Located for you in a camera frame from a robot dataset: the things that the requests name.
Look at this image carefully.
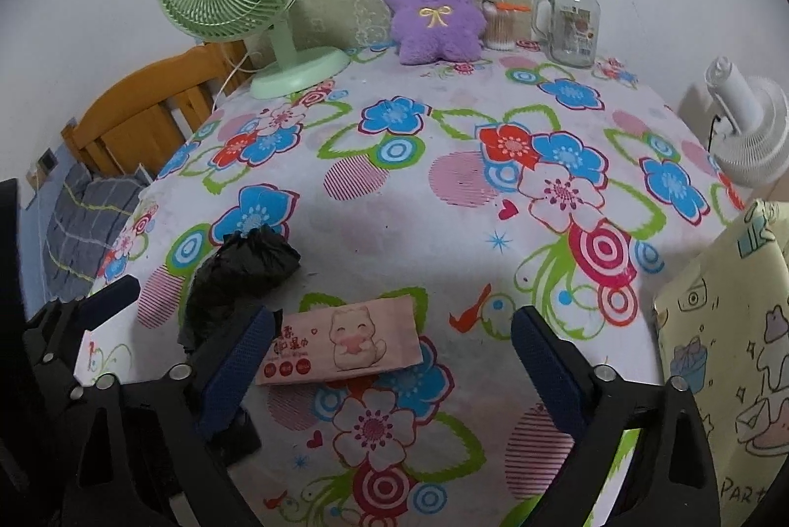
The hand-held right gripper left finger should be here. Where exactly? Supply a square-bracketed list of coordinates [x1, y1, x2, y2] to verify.
[77, 306, 275, 527]

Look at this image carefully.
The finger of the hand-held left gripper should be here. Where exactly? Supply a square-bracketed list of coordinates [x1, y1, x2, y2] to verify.
[25, 331, 93, 430]
[23, 274, 143, 344]

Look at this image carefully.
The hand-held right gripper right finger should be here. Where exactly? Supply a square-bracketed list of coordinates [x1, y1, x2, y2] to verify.
[510, 306, 722, 527]

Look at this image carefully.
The black plastic bag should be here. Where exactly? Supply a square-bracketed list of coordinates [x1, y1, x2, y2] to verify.
[178, 228, 304, 356]

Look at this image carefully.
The pink tissue packet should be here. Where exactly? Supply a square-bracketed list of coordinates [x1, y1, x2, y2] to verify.
[254, 296, 428, 387]

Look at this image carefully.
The yellow printed storage box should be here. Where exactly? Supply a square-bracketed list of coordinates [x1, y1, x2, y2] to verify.
[652, 199, 789, 527]

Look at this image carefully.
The grey plaid pillow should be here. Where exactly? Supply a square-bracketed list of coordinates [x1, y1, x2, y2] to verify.
[42, 163, 150, 301]

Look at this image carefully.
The floral tablecloth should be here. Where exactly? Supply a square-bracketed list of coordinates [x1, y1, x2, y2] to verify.
[86, 40, 760, 527]

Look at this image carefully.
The white desk fan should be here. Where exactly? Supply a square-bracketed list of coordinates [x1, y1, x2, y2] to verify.
[686, 57, 789, 190]

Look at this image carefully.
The cotton swab jar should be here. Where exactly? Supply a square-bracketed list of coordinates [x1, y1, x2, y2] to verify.
[481, 0, 532, 53]

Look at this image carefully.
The glass jar mug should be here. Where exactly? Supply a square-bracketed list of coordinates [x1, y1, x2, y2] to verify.
[531, 0, 603, 70]

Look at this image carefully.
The purple plush toy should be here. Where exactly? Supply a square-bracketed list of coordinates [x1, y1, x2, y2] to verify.
[385, 0, 486, 66]

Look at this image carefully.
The white fan power cord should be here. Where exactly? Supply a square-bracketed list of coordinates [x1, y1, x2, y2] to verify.
[211, 51, 255, 116]

